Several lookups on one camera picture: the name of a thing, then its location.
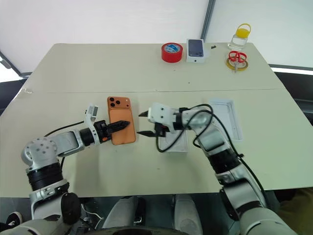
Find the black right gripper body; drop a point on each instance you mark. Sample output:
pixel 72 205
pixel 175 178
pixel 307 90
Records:
pixel 161 129

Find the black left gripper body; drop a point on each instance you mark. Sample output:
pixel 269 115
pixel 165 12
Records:
pixel 102 132

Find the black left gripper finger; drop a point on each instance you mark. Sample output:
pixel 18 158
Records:
pixel 119 124

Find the orange smartphone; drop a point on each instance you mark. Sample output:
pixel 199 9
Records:
pixel 122 115

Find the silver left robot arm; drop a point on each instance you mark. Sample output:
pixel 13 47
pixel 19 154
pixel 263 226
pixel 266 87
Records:
pixel 42 147

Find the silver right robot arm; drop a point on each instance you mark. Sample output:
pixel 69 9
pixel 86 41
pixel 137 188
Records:
pixel 220 144

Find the white phone box base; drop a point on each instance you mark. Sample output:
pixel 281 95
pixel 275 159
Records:
pixel 179 144

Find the white phone box lid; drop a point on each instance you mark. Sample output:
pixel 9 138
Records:
pixel 230 117

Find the phone box with printed phone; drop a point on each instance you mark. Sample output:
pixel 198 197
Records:
pixel 195 50

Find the clear jar with yellow lid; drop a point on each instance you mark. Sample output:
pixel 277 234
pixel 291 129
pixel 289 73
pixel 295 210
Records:
pixel 240 36

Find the red tape roll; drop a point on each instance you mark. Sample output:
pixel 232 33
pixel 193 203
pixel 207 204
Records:
pixel 171 55

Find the silver left robot leg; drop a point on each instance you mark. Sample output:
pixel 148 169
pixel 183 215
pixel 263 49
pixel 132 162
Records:
pixel 119 213

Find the silver robot leg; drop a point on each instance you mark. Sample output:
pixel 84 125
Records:
pixel 187 213
pixel 119 213

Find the clear tape scrap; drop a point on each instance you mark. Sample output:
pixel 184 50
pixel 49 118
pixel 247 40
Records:
pixel 28 90

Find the silver right robot leg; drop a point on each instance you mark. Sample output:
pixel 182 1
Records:
pixel 187 213

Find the yellow tape roll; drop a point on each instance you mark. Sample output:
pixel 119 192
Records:
pixel 244 65

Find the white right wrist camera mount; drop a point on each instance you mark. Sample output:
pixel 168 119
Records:
pixel 160 113

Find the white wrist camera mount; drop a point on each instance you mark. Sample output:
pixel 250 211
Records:
pixel 160 113
pixel 92 113

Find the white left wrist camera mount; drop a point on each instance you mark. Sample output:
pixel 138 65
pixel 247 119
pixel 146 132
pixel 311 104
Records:
pixel 92 113

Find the dark metal frame post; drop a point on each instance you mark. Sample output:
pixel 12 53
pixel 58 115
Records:
pixel 207 19

